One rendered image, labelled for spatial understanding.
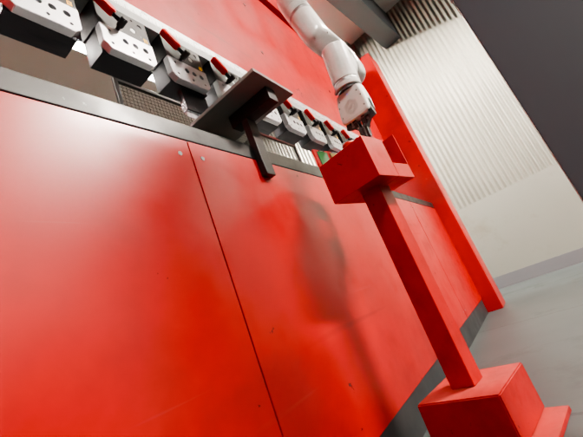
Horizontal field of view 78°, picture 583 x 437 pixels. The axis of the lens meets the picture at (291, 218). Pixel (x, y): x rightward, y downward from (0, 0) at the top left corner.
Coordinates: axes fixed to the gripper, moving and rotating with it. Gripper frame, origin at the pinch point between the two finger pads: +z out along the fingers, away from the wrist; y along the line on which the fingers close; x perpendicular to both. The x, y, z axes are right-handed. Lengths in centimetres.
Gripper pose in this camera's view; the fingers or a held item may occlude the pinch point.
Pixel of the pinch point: (366, 134)
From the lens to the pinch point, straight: 114.8
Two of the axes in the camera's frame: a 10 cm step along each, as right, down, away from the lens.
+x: 6.9, -0.5, 7.2
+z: 3.0, 9.3, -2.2
